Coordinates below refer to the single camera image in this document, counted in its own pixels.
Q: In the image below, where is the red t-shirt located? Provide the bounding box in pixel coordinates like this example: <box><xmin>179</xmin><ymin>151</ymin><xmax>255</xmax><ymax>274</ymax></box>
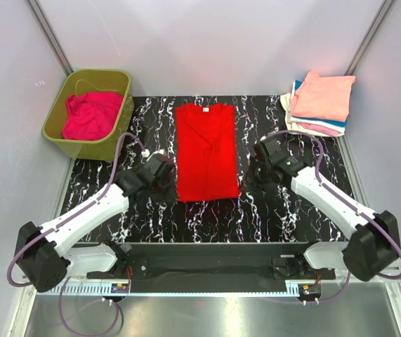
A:
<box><xmin>176</xmin><ymin>103</ymin><xmax>239</xmax><ymax>202</ymax></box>

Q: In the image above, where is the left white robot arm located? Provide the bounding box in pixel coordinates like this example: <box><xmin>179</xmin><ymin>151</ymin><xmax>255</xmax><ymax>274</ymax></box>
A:
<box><xmin>13</xmin><ymin>152</ymin><xmax>176</xmax><ymax>293</ymax></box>

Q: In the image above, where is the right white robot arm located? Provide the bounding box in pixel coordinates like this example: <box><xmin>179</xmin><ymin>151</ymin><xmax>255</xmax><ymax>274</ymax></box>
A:
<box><xmin>242</xmin><ymin>136</ymin><xmax>401</xmax><ymax>282</ymax></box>

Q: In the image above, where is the folded pink t-shirt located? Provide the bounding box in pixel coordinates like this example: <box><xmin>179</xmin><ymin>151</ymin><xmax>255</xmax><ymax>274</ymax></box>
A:
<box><xmin>299</xmin><ymin>123</ymin><xmax>344</xmax><ymax>137</ymax></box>

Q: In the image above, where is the folded cream t-shirt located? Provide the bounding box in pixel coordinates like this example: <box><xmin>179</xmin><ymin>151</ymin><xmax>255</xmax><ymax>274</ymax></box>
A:
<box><xmin>280</xmin><ymin>84</ymin><xmax>345</xmax><ymax>137</ymax></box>

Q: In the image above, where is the folded blue t-shirt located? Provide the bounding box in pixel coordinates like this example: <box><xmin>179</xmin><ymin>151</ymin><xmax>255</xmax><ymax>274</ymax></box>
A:
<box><xmin>293</xmin><ymin>80</ymin><xmax>347</xmax><ymax>127</ymax></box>

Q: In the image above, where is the folded peach t-shirt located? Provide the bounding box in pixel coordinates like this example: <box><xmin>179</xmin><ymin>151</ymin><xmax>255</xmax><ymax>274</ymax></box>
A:
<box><xmin>291</xmin><ymin>70</ymin><xmax>356</xmax><ymax>122</ymax></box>

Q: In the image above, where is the magenta t-shirt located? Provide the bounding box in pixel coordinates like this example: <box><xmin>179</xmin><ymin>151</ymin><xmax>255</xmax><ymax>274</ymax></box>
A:
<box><xmin>62</xmin><ymin>91</ymin><xmax>123</xmax><ymax>141</ymax></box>

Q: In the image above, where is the olive green plastic bin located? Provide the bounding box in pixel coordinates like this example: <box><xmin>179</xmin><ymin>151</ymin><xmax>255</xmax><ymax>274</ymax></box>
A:
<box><xmin>42</xmin><ymin>69</ymin><xmax>134</xmax><ymax>161</ymax></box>

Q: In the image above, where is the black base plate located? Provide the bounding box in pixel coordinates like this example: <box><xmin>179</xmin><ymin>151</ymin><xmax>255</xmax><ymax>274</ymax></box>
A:
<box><xmin>87</xmin><ymin>242</ymin><xmax>335</xmax><ymax>280</ymax></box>

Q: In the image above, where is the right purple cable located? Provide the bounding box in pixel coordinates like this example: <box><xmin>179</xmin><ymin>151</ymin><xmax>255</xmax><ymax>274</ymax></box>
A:
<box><xmin>263</xmin><ymin>130</ymin><xmax>401</xmax><ymax>306</ymax></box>

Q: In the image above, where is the purple cable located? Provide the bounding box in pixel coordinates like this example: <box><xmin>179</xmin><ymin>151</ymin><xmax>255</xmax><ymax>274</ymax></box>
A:
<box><xmin>7</xmin><ymin>132</ymin><xmax>150</xmax><ymax>334</ymax></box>
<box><xmin>263</xmin><ymin>130</ymin><xmax>401</xmax><ymax>306</ymax></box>

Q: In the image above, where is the right aluminium corner post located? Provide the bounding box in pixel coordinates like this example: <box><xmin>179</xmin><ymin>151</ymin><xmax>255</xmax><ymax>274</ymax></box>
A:
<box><xmin>345</xmin><ymin>0</ymin><xmax>397</xmax><ymax>76</ymax></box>

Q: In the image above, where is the aluminium corner post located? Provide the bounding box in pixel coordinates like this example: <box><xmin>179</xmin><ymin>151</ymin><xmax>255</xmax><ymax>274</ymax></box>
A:
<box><xmin>25</xmin><ymin>0</ymin><xmax>73</xmax><ymax>76</ymax></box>
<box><xmin>345</xmin><ymin>0</ymin><xmax>397</xmax><ymax>76</ymax></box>

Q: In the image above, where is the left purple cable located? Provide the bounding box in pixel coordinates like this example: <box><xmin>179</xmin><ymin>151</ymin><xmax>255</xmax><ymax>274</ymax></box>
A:
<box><xmin>7</xmin><ymin>132</ymin><xmax>150</xmax><ymax>334</ymax></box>

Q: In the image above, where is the aluminium frame rail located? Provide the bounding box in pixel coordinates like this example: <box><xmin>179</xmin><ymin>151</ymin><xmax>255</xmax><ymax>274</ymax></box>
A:
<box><xmin>20</xmin><ymin>253</ymin><xmax>401</xmax><ymax>282</ymax></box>

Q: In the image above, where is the left aluminium corner post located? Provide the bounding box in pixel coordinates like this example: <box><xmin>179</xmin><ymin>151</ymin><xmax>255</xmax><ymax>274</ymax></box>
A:
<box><xmin>25</xmin><ymin>0</ymin><xmax>73</xmax><ymax>76</ymax></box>

